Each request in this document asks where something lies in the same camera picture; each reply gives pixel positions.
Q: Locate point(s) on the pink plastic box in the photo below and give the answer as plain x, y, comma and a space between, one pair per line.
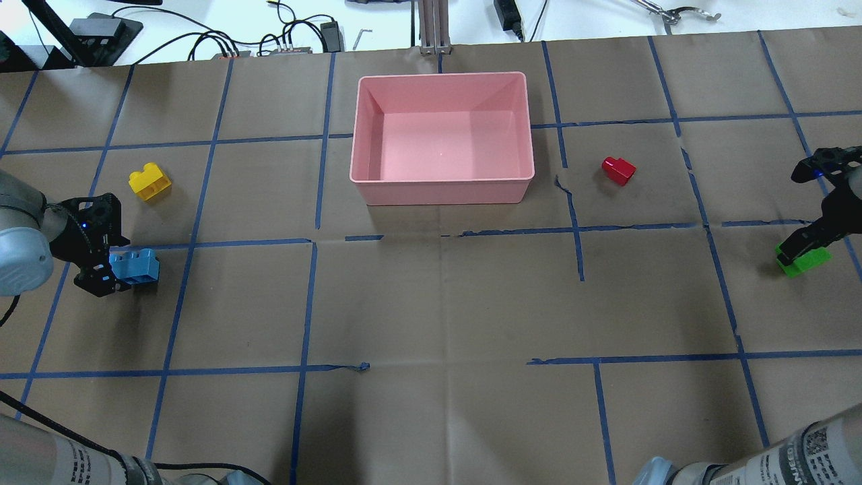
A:
442, 139

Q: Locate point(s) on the red toy block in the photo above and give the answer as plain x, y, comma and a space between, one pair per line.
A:
618, 170

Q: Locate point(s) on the yellow toy block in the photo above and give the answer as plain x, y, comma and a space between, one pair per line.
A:
149, 181

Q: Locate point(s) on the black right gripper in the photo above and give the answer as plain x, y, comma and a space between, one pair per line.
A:
837, 220

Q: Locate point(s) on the black power adapter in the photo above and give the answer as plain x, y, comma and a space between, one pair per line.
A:
509, 16

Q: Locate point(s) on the green toy block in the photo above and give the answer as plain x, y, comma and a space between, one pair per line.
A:
804, 263

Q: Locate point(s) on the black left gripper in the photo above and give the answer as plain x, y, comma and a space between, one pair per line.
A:
69, 247

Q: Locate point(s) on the blue toy block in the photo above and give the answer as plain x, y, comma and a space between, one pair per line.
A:
136, 267

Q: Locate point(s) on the black camera stand base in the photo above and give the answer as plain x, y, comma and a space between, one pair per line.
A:
99, 39

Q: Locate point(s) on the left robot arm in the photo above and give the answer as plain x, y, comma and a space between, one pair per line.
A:
36, 231

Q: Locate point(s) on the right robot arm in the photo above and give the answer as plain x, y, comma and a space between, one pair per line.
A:
827, 451

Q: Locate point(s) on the aluminium frame post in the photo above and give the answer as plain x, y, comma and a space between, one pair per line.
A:
434, 27

